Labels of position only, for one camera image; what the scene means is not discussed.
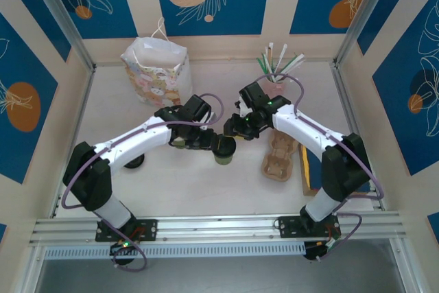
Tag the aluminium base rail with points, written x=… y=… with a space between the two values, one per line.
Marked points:
x=219 y=228

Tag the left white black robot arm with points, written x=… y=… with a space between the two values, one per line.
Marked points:
x=137 y=138

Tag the white printed paper gift bag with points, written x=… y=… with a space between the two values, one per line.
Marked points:
x=154 y=56

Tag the green and white straw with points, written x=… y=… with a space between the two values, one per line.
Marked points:
x=292 y=58

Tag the aluminium frame post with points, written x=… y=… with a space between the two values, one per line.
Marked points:
x=62 y=15
x=406 y=265
x=363 y=15
x=32 y=272

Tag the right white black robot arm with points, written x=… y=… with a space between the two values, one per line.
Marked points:
x=302 y=128

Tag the white paper wrapped straw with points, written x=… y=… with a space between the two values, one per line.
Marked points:
x=295 y=68
x=282 y=56
x=293 y=62

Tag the brown cardboard cup carrier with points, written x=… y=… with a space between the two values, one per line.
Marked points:
x=274 y=166

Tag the pink straw holder cup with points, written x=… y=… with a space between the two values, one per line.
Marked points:
x=276 y=88

